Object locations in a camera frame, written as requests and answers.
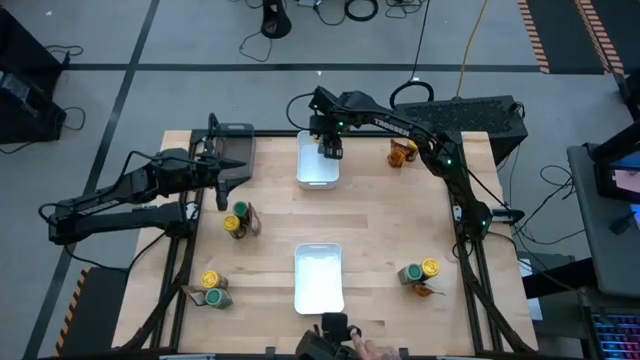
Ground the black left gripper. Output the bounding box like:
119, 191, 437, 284
183, 148, 249, 212

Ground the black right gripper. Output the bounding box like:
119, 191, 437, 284
308, 114, 348, 161

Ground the dark grey translucent bin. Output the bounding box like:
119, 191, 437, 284
212, 122, 257, 184

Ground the black perforated computer case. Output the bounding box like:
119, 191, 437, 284
394, 94, 530, 164

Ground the black stand base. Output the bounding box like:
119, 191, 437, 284
259, 0, 293, 40

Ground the black hazard striped floor mat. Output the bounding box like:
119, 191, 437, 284
517, 0, 640, 76
52, 267, 131, 359

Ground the person's hand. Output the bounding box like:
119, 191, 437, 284
349, 335, 401, 360

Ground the black equipment case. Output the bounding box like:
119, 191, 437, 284
0, 69, 67, 146

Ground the black crate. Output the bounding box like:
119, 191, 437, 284
0, 7, 66, 76

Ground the black framed monitor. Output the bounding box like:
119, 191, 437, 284
592, 122, 640, 204

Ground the grey desk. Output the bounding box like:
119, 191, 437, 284
567, 142, 640, 301

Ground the rainbow backlit keyboard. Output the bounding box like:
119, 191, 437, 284
589, 312, 640, 360

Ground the white plastic handled bin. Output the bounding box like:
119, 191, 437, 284
295, 130, 341, 191
293, 242, 346, 316

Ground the black aluminium table frame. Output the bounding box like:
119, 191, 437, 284
112, 128, 539, 354

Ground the black looped power cable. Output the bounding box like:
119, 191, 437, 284
388, 0, 435, 110

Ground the coiled black cable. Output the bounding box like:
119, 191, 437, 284
343, 0, 380, 23

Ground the thin black stand cable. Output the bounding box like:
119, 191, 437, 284
238, 29, 274, 64

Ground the yellow cable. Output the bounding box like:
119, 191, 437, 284
455, 0, 489, 99

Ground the black table camera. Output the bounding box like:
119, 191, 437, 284
294, 312, 362, 360

